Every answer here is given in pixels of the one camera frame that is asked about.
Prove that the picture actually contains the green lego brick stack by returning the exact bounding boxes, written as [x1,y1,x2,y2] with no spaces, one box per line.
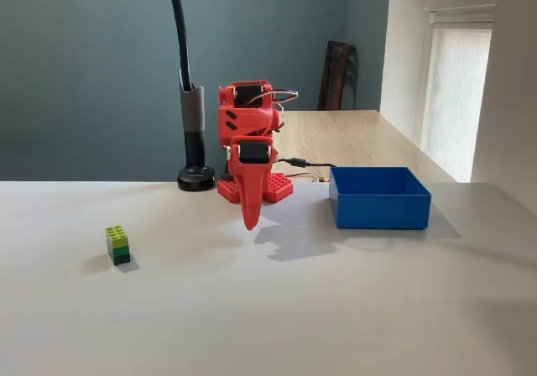
[105,224,132,267]

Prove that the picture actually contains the blue plastic box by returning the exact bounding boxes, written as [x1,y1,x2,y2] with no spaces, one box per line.
[328,165,433,230]

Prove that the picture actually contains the black usb cable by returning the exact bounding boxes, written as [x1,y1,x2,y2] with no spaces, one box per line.
[278,156,336,170]

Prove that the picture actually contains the thin arm servo wires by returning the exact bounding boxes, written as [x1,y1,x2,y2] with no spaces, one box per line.
[247,88,300,134]

